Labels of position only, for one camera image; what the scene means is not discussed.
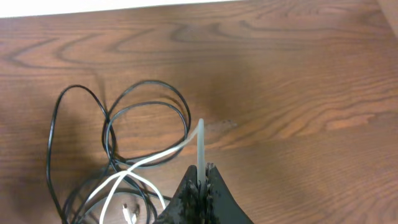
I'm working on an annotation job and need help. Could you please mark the long black usb cable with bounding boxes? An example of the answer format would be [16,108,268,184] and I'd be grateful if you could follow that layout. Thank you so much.
[45,80,192,224]

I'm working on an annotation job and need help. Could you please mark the white usb cable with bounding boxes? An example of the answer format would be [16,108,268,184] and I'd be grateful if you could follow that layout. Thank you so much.
[83,118,206,224]

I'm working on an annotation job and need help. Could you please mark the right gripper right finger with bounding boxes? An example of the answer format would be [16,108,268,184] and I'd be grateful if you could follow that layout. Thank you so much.
[205,163,254,224]

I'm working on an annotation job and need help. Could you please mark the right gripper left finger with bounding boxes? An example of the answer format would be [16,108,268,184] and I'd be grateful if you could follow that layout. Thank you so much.
[154,166,200,224]

